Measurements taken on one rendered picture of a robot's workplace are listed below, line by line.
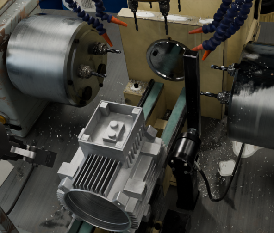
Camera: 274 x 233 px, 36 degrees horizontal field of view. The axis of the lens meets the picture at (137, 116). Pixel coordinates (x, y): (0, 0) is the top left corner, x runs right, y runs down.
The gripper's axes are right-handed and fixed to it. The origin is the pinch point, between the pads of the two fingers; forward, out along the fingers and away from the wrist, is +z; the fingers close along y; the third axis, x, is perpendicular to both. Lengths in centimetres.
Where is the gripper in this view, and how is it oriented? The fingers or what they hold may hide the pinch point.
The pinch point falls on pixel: (42, 156)
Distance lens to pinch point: 80.0
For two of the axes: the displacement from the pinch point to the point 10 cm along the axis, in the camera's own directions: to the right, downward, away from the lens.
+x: -2.8, 9.5, -1.5
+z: 2.9, 2.3, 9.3
